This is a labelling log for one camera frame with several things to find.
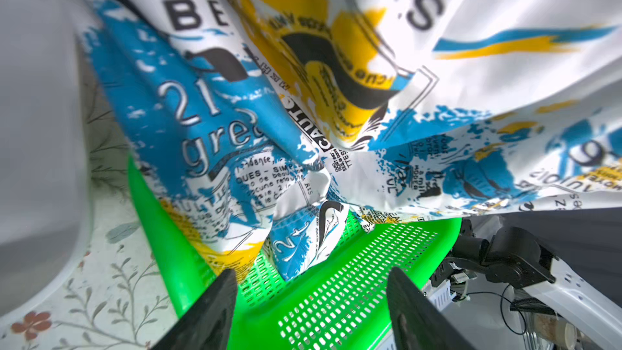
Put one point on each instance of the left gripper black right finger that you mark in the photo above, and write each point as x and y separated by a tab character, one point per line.
416	322

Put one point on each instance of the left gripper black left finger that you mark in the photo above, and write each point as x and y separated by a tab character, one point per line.
208	323

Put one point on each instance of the blue yellow white printed shorts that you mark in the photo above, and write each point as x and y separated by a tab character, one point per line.
259	124

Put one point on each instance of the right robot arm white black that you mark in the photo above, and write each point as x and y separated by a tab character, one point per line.
516	257

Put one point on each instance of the green plastic basket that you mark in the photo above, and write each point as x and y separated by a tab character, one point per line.
339	304

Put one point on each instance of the white plastic tray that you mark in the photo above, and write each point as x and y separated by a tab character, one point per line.
46	213

